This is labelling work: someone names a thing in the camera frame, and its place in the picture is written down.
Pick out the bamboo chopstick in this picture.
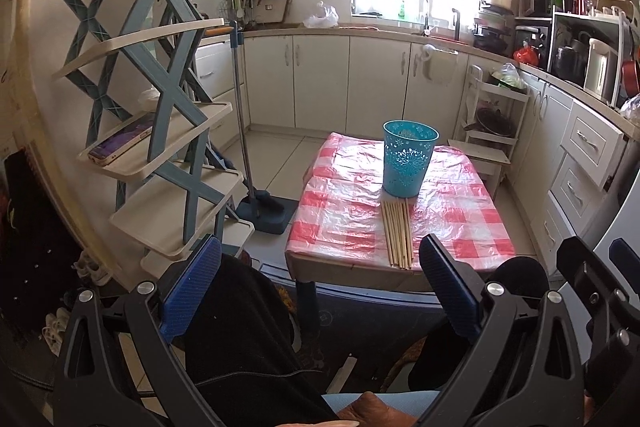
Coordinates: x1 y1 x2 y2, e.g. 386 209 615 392
396 199 407 270
401 199 413 270
381 199 396 267
387 202 402 267

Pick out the kitchen faucet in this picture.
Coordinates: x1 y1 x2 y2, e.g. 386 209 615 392
421 0 431 36

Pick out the white small storage shelf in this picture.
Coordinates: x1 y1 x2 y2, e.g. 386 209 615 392
447 63 530 196

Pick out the white electric kettle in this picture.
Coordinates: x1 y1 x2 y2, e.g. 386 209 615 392
584 38 618 103

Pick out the smartphone on shelf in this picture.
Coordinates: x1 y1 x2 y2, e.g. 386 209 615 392
88 113 155 166

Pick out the red white checkered tablecloth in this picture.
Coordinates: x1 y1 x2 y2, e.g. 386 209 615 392
286 133 515 271

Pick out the red plastic bag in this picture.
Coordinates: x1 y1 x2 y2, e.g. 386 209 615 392
513 43 539 67

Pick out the black toaster oven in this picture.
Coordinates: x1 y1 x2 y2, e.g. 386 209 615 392
513 17 552 69

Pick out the white hanging trash bin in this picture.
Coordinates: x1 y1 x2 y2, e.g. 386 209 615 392
421 44 458 83

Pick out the blue cream folding shelf rack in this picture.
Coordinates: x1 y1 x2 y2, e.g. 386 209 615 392
60 0 243 277

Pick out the white plastic bag on counter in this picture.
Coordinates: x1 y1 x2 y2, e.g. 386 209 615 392
303 1 340 29

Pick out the blue dustpan with handle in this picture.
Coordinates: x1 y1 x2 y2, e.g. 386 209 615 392
228 19 300 235

